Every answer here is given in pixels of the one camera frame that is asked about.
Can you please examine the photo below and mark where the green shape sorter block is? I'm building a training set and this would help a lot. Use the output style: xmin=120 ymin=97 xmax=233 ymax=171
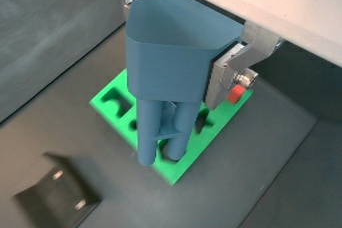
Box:
xmin=89 ymin=71 xmax=252 ymax=185

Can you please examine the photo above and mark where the black curved fixture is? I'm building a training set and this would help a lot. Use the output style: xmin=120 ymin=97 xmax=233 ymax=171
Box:
xmin=13 ymin=152 xmax=101 ymax=228

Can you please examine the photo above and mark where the red rounded block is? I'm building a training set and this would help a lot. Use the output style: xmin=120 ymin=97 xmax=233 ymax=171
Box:
xmin=227 ymin=85 xmax=245 ymax=104

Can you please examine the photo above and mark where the blue three prong object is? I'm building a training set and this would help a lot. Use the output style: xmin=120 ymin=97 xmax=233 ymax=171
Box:
xmin=125 ymin=0 xmax=241 ymax=166

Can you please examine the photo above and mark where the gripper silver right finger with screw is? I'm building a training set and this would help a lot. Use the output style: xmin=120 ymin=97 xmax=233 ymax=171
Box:
xmin=204 ymin=21 xmax=283 ymax=110

